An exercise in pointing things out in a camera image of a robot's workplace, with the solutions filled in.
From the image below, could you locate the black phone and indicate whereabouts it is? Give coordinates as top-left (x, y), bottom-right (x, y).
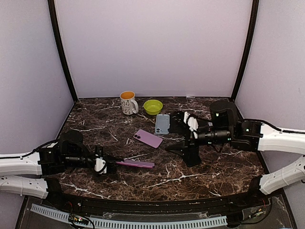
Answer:
top-left (116, 159), bottom-right (155, 168)
top-left (169, 115), bottom-right (184, 135)

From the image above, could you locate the light blue phone case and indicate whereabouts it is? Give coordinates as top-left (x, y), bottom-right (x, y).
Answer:
top-left (155, 114), bottom-right (170, 135)

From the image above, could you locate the black phone case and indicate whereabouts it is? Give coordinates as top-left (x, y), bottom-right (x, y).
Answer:
top-left (182, 141), bottom-right (201, 167)

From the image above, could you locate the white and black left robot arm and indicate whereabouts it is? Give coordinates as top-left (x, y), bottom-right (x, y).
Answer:
top-left (0, 130), bottom-right (118, 208)

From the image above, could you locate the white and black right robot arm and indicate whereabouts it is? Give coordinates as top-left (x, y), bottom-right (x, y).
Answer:
top-left (166, 100), bottom-right (305, 207)

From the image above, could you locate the lime green plastic bowl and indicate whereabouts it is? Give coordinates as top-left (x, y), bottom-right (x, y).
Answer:
top-left (143, 100), bottom-right (163, 115)

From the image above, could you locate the small green circuit board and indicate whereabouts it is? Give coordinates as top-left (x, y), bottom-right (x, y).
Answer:
top-left (68, 214), bottom-right (89, 227)

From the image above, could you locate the white patterned mug orange inside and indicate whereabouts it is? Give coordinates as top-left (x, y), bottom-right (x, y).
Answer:
top-left (120, 91), bottom-right (139, 115)

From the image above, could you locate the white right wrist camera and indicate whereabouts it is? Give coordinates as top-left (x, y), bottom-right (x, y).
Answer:
top-left (183, 112), bottom-right (198, 139)

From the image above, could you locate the white slotted cable duct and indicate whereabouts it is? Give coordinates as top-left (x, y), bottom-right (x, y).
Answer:
top-left (30, 204), bottom-right (228, 229)

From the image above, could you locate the black front table rail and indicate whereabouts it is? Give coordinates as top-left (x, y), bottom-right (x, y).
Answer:
top-left (23, 183), bottom-right (284, 217)

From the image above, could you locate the black right corner post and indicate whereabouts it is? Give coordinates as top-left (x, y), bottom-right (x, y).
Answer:
top-left (230, 0), bottom-right (259, 102)

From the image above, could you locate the black corner post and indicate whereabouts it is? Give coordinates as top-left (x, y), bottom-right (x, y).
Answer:
top-left (230, 0), bottom-right (259, 102)
top-left (47, 0), bottom-right (78, 103)

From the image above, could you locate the black left corner post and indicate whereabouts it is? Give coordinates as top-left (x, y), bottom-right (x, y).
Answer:
top-left (47, 0), bottom-right (78, 103)

